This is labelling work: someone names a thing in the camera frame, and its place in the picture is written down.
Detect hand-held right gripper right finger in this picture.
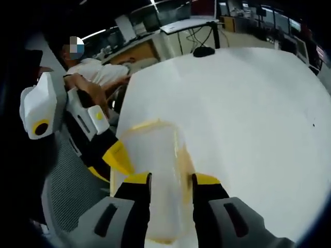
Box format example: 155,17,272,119
191,173,296,248

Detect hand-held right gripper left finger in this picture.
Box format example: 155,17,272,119
69,172,153,248

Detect person's left hand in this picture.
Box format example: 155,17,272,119
64,73,111,116

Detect grey mesh office chair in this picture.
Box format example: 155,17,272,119
40,129,112,235

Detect wooden desk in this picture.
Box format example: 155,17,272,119
102,35,161,66

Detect black rounded device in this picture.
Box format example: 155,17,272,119
193,46,216,58

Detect white side desk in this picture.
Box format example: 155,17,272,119
159,19,221,50

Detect black desk cables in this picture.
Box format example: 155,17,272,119
177,25,216,49

